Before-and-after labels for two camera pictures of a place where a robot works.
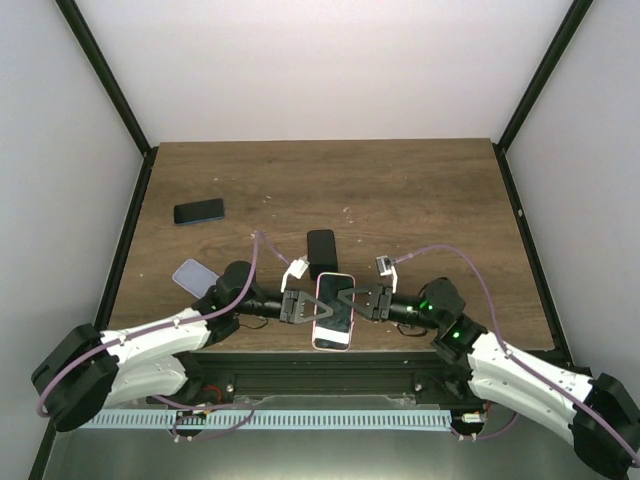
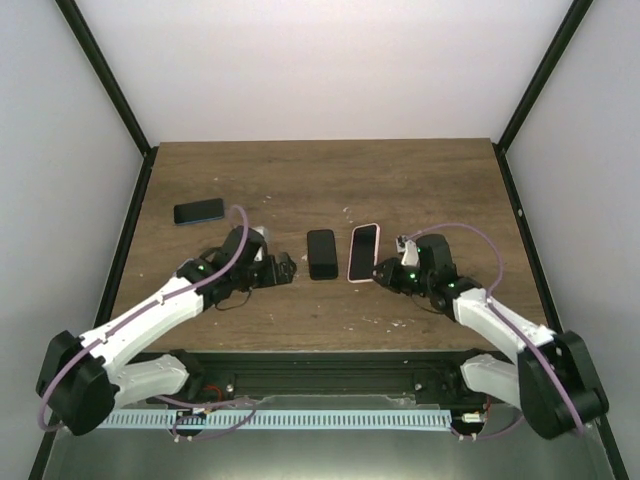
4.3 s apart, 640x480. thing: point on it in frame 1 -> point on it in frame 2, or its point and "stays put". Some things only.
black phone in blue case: (198, 211) stays put
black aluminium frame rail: (328, 373) stays put
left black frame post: (117, 94) stays put
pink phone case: (333, 333) -> (376, 253)
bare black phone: (333, 331) -> (363, 251)
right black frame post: (537, 88) stays put
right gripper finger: (363, 309) -> (385, 280)
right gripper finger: (344, 292) -> (388, 266)
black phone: (321, 252) stays put
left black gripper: (296, 318) -> (271, 279)
